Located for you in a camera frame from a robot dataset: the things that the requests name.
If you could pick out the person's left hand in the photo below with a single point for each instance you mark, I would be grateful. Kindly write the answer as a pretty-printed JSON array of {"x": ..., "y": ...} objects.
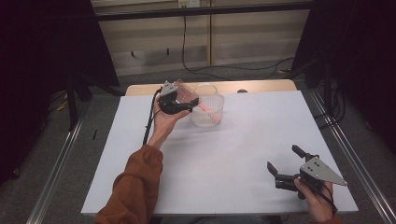
[{"x": 163, "y": 124}]

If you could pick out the person's right hand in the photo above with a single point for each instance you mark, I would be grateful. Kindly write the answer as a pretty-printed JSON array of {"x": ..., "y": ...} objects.
[{"x": 319, "y": 205}]

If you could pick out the metal floor rail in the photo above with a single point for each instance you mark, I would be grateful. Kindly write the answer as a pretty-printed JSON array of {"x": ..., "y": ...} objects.
[
  {"x": 53, "y": 177},
  {"x": 351, "y": 149}
]

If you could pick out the dark curtain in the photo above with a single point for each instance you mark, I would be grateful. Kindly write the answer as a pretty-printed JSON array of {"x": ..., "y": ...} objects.
[
  {"x": 37, "y": 62},
  {"x": 361, "y": 46}
]

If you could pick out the small wooden table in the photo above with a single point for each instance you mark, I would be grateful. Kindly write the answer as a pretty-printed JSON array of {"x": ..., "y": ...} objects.
[{"x": 264, "y": 85}]

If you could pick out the white power outlet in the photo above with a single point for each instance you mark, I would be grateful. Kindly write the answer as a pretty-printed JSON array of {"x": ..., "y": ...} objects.
[{"x": 188, "y": 3}]

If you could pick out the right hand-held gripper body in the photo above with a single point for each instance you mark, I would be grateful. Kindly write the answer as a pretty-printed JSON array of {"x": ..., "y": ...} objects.
[{"x": 320, "y": 172}]

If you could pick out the white plastic basket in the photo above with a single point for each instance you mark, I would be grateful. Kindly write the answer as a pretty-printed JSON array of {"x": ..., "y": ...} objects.
[{"x": 214, "y": 104}]

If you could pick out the black metal stand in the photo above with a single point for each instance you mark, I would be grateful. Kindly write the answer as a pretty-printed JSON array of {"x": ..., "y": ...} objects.
[
  {"x": 72, "y": 105},
  {"x": 328, "y": 90}
]

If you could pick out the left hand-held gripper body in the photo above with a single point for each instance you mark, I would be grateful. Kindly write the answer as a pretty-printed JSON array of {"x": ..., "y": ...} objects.
[{"x": 168, "y": 102}]

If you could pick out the pink hairbrush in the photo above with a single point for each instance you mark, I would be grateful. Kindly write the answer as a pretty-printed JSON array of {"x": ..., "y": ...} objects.
[{"x": 186, "y": 91}]

